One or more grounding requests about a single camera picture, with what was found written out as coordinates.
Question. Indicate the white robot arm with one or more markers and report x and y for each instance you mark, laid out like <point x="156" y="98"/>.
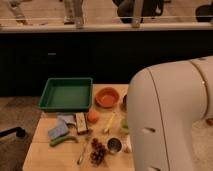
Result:
<point x="163" y="101"/>

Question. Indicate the orange bowl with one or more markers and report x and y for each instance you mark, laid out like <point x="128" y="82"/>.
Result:
<point x="107" y="97"/>

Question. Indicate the orange fruit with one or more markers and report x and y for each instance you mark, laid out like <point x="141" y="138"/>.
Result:
<point x="93" y="116"/>

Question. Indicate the green plastic tray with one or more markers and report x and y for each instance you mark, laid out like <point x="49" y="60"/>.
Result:
<point x="67" y="95"/>

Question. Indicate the green small object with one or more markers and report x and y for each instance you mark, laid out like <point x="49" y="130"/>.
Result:
<point x="124" y="126"/>

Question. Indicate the brown wooden block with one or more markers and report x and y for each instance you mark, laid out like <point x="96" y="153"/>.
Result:
<point x="81" y="124"/>

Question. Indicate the small metal cup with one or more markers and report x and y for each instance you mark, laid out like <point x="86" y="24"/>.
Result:
<point x="114" y="145"/>

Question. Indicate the blue sponge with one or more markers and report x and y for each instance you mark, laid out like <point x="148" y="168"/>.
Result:
<point x="60" y="130"/>

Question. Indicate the purple grapes bunch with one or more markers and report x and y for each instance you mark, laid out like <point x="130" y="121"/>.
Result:
<point x="98" y="152"/>

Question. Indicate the green bean pod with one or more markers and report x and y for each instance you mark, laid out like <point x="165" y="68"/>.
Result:
<point x="61" y="139"/>

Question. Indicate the black chair base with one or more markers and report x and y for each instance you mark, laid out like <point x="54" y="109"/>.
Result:
<point x="19" y="131"/>

